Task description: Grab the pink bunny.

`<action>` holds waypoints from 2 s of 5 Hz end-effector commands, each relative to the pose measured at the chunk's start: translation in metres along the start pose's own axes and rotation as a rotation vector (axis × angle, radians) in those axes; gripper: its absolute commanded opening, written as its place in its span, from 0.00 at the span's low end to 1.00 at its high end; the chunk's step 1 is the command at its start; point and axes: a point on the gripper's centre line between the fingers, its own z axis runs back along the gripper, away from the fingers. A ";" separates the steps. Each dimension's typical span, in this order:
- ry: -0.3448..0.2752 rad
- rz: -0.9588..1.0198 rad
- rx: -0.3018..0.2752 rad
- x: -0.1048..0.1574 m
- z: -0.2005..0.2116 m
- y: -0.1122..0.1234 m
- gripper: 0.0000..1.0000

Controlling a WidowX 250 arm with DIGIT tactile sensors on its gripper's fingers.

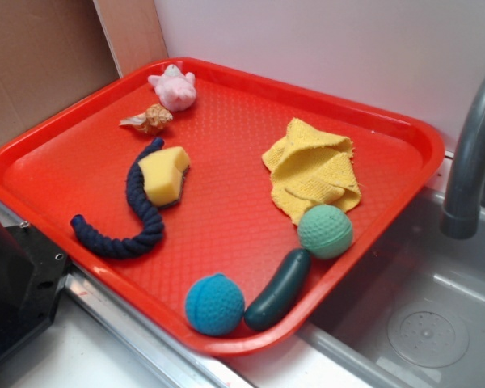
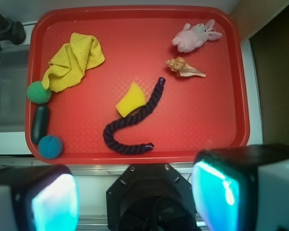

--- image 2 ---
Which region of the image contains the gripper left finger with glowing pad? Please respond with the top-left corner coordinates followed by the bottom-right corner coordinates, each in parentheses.
top-left (0, 165), bottom-right (80, 231)

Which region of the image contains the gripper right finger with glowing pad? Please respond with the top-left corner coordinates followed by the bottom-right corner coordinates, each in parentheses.
top-left (191, 144), bottom-right (289, 231)

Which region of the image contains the pink plush bunny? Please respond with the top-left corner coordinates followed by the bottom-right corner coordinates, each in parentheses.
top-left (171, 19), bottom-right (223, 53)

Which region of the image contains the blue textured ball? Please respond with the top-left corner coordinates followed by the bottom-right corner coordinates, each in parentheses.
top-left (38, 135), bottom-right (63, 159)

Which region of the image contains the dark green cylinder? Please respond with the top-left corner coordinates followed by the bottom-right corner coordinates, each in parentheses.
top-left (31, 104), bottom-right (50, 144)

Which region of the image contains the green textured ball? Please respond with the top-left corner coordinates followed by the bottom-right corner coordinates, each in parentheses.
top-left (26, 81), bottom-right (52, 104)

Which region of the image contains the yellow crumpled cloth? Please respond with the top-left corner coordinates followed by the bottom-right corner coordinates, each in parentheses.
top-left (41, 33), bottom-right (105, 92)

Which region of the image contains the yellow sponge piece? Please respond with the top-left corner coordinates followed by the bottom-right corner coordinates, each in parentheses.
top-left (116, 82), bottom-right (146, 118)

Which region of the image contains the grey sink basin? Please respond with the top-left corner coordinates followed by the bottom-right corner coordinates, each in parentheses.
top-left (0, 45), bottom-right (29, 132)

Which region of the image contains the red plastic tray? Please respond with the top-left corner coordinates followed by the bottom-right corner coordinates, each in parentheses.
top-left (27, 6), bottom-right (250, 165)

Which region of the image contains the tan conch seashell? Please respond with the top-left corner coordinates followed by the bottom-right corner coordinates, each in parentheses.
top-left (165, 56), bottom-right (206, 77)

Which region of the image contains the dark purple rope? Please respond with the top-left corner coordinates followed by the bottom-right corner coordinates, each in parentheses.
top-left (103, 77), bottom-right (166, 155)

